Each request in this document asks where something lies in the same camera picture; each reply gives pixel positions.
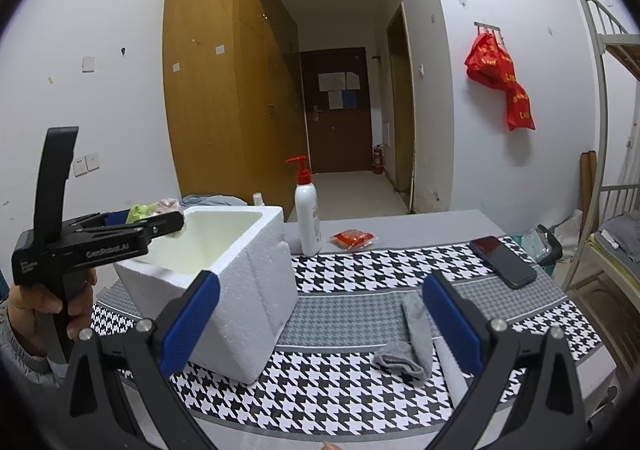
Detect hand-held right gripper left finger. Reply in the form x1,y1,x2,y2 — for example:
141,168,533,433
62,270,222,450

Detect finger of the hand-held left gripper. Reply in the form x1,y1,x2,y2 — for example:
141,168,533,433
132,211,186,251
62,211,133,231

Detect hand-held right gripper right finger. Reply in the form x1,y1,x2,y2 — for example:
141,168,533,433
422,270,588,450

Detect green patterned cloth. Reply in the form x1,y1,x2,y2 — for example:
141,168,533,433
125,198,190,238

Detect grey sock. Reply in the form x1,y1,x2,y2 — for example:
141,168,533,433
374,291,435,381

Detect white foam box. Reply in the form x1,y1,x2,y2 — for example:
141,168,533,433
112,205,298,385

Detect person's left forearm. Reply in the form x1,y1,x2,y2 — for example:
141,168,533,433
0,305,66,387

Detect person's left hand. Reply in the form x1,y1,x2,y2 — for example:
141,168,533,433
7,269,97,342

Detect grey cloth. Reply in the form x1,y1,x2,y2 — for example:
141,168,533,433
179,193,247,208

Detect black smartphone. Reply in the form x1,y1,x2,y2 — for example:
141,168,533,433
468,236,538,290

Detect houndstooth tablecloth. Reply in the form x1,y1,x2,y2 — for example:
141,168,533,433
90,232,606,436

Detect green plastic basket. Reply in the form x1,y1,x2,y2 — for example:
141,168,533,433
517,225,565,276

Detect red snack packet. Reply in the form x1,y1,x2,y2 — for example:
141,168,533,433
330,229,375,251

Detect white plastic bag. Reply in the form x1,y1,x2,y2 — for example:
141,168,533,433
550,212,585,256

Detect white lotion pump bottle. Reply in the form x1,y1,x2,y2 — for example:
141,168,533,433
285,156,323,257

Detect wooden wardrobe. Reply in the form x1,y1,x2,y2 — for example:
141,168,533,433
162,0,301,205

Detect wooden board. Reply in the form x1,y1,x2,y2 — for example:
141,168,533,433
579,151,601,231

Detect grey mattress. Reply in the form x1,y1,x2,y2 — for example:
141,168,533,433
597,215,640,263

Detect brown entry door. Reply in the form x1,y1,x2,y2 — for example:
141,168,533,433
300,47,373,174

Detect red plastic bag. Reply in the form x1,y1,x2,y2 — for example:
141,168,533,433
464,32,516,90
502,80,536,132

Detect white papers on door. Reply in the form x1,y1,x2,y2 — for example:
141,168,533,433
318,72,360,92

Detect metal bunk bed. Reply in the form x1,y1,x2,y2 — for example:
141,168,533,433
570,0,640,326

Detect white double wall switch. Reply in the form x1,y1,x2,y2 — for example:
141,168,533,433
73,152,101,177

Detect wooden side door frame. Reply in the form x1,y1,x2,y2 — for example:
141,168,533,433
384,4,417,197

